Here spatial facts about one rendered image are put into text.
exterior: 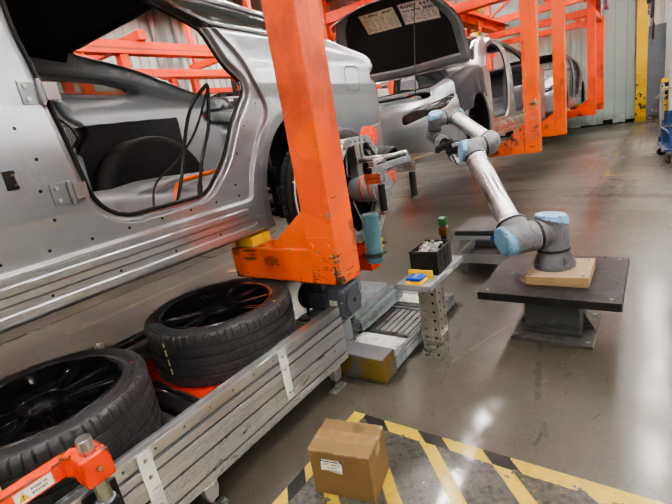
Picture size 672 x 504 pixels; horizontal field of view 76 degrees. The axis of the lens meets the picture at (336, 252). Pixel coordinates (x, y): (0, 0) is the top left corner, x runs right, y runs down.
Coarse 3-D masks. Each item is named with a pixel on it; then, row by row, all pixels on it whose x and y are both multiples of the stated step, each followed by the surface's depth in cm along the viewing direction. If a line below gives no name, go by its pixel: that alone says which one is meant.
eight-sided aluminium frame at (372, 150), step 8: (360, 136) 226; (368, 136) 232; (344, 144) 214; (352, 144) 220; (368, 144) 233; (344, 152) 215; (368, 152) 241; (376, 152) 240; (384, 160) 246; (376, 208) 251; (384, 216) 249; (360, 232) 237; (360, 240) 229
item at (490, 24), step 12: (348, 0) 651; (360, 0) 661; (444, 0) 967; (576, 0) 1103; (600, 0) 993; (468, 12) 995; (516, 12) 1186; (540, 12) 1155; (468, 24) 1009; (492, 24) 1180; (504, 24) 1231
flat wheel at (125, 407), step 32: (96, 352) 168; (128, 352) 163; (0, 384) 154; (32, 384) 155; (64, 384) 153; (96, 384) 148; (128, 384) 139; (0, 416) 137; (32, 416) 134; (64, 416) 167; (96, 416) 125; (128, 416) 134; (160, 416) 155; (0, 448) 117; (32, 448) 115; (64, 448) 118; (128, 448) 133; (0, 480) 112; (64, 480) 119
